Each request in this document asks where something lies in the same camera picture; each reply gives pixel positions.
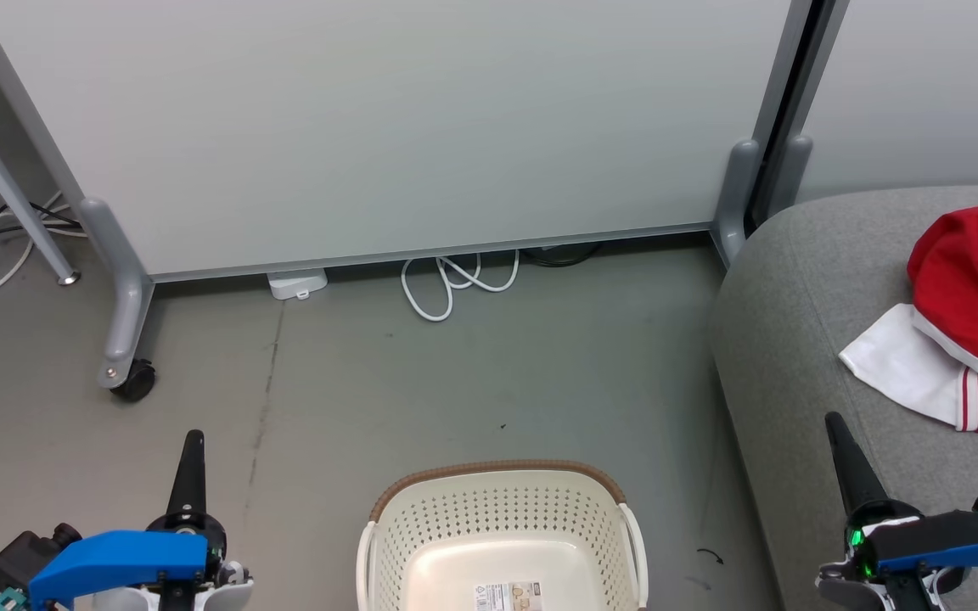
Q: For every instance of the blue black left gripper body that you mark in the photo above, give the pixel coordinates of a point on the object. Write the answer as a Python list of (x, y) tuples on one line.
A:
[(115, 560)]

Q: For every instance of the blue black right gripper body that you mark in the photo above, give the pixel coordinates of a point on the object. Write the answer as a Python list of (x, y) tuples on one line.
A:
[(930, 543)]

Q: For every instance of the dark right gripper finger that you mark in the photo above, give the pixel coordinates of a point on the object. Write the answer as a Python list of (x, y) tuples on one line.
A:
[(854, 467)]

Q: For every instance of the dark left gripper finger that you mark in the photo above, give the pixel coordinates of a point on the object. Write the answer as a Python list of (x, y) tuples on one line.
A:
[(188, 475)]

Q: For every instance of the red and white garment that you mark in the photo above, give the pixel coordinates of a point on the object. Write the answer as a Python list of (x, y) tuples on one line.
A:
[(977, 288)]

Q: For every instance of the cream perforated laundry basket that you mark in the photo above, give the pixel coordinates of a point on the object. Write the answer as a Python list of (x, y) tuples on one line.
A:
[(502, 526)]

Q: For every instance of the printed basket sticker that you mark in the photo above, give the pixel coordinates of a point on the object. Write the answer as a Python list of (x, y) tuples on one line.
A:
[(508, 596)]

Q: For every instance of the black castor wheel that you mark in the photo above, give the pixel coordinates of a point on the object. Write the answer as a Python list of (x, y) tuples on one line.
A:
[(136, 382)]

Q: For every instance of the grey fabric sofa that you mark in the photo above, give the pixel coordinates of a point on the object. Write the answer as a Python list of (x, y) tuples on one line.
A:
[(795, 339)]

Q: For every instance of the grey partition foot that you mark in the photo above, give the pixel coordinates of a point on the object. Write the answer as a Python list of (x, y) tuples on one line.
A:
[(126, 297), (788, 174), (735, 195)]

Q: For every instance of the white power adapter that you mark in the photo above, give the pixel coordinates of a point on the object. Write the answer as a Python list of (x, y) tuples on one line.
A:
[(295, 283)]

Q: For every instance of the grey slanted metal leg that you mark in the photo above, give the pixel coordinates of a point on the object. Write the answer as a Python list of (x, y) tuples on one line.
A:
[(5, 187)]

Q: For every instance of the narrow white partition panel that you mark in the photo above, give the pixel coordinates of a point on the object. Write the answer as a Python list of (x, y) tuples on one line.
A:
[(922, 85)]

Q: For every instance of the wide white partition panel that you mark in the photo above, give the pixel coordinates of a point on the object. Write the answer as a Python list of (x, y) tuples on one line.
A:
[(413, 127)]

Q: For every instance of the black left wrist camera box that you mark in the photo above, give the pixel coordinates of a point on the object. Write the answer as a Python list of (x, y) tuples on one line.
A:
[(26, 560)]

